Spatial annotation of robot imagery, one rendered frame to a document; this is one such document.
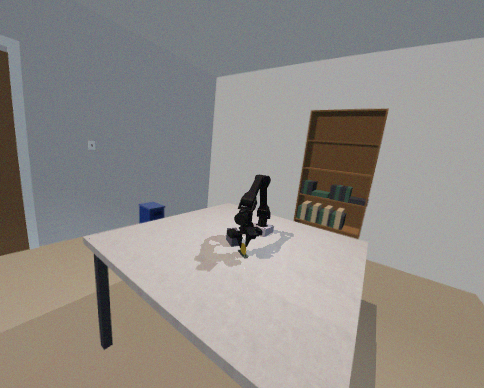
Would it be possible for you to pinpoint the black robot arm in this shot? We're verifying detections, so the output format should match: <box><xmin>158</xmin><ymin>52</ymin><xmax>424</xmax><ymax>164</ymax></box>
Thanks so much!
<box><xmin>234</xmin><ymin>175</ymin><xmax>271</xmax><ymax>240</ymax></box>

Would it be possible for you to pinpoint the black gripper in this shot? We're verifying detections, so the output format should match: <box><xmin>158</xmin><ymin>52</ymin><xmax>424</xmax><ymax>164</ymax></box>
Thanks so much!
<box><xmin>227</xmin><ymin>221</ymin><xmax>262</xmax><ymax>248</ymax></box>

